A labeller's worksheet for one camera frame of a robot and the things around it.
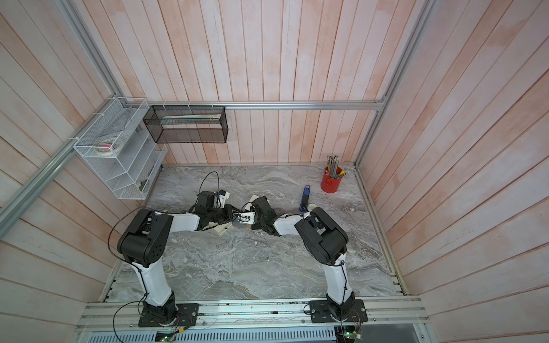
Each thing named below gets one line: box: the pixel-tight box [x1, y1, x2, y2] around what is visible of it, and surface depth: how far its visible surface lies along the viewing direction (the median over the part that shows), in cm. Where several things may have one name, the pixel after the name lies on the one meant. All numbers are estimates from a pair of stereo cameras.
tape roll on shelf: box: [94, 137, 123, 156], surface depth 75 cm
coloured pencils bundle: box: [325, 155, 347, 179], surface depth 103 cm
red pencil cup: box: [320, 166, 344, 194], surface depth 104 cm
